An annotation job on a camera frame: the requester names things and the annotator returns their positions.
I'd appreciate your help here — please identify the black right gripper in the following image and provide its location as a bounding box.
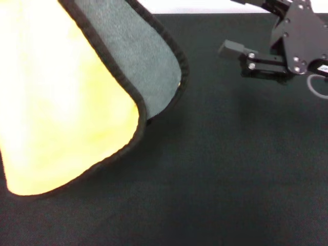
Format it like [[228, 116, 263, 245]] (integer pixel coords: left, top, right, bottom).
[[217, 0, 328, 84]]

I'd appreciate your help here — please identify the grey yellow towel black trim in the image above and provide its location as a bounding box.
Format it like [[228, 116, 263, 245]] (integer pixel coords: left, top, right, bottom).
[[0, 0, 190, 198]]

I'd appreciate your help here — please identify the black tablecloth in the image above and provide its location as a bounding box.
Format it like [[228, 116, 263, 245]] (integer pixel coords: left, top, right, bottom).
[[0, 13, 328, 246]]

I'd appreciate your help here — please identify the right arm white cable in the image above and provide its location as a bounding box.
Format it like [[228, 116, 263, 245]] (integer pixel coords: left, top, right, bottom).
[[306, 74, 328, 100]]

